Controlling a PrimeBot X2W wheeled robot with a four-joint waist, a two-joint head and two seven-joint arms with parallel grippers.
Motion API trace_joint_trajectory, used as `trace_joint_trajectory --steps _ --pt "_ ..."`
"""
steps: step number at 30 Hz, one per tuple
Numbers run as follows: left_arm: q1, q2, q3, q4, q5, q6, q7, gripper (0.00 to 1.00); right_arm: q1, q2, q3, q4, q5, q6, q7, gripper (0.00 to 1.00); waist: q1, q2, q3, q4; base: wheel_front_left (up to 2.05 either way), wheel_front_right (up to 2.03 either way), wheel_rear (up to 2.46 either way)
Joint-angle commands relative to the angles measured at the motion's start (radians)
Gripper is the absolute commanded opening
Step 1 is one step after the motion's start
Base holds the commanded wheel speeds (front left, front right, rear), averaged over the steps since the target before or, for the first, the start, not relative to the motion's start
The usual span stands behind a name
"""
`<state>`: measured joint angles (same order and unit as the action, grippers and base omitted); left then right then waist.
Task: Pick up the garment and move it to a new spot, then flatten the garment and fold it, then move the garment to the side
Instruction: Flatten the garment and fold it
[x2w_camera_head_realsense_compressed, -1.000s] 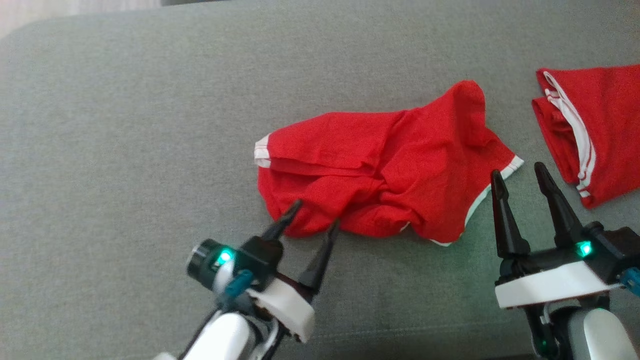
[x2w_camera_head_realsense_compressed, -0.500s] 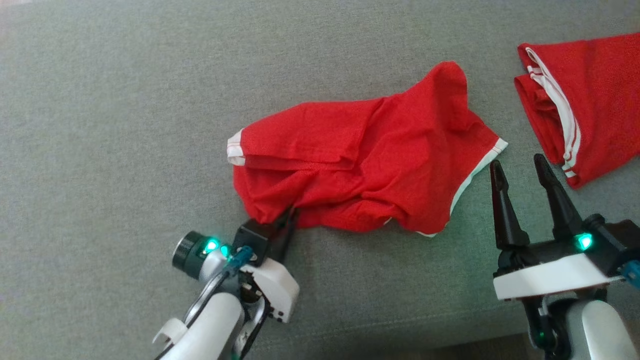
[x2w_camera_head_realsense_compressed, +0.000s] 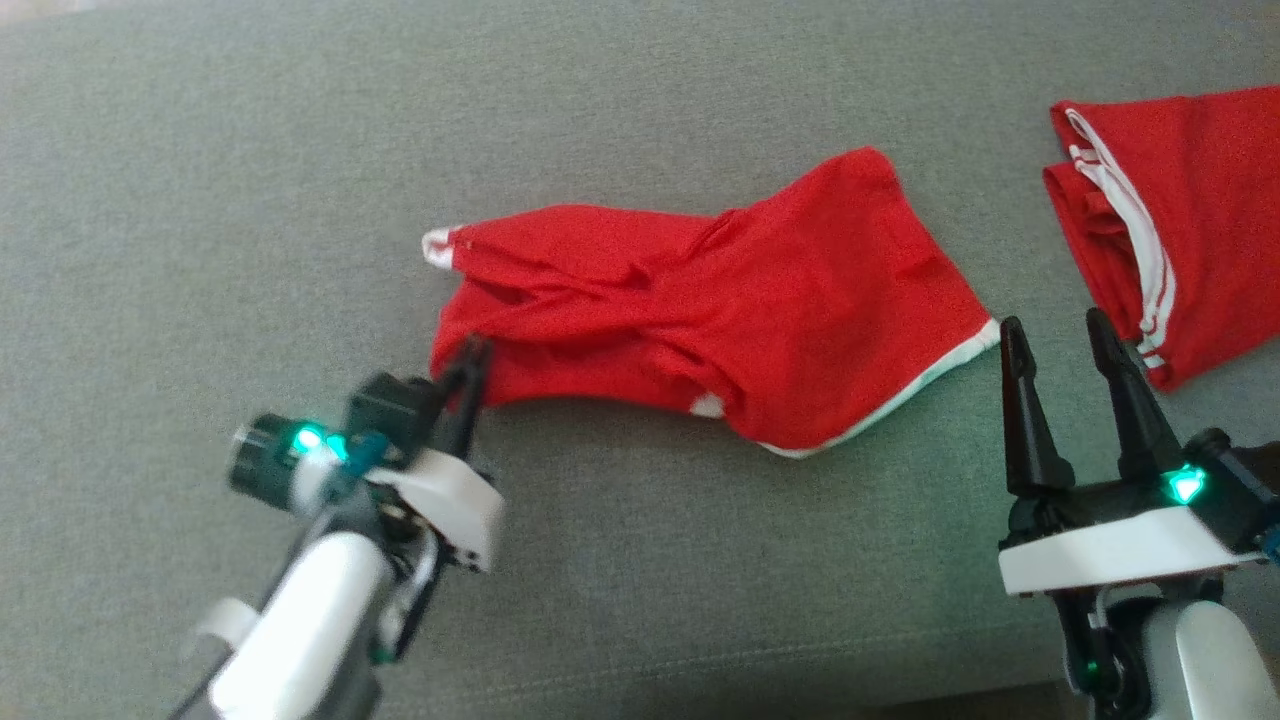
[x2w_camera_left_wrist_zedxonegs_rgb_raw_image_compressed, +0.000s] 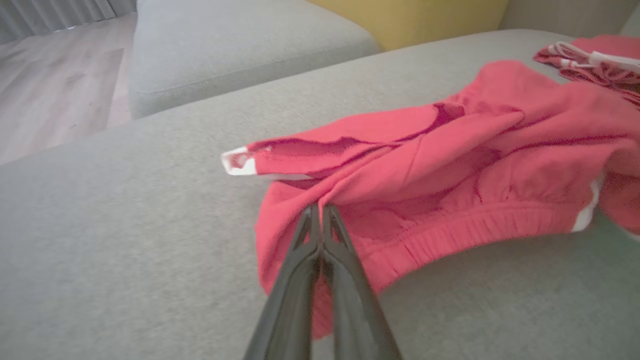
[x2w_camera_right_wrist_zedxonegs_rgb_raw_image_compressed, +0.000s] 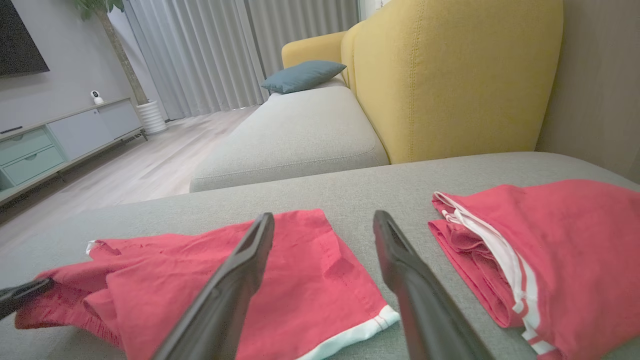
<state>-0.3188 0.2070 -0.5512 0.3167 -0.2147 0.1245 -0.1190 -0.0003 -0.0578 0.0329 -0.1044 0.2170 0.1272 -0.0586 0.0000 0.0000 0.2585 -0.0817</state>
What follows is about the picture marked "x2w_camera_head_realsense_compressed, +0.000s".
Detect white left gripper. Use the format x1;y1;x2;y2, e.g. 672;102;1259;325
372;337;507;575

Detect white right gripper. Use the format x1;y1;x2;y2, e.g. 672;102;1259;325
996;308;1267;599

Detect red basketball jersey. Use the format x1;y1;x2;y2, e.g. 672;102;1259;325
1042;86;1280;393

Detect red basketball shorts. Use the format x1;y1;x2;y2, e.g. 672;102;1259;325
421;146;1002;461

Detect grey fabric sofa seat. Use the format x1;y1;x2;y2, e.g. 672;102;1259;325
0;0;1280;720

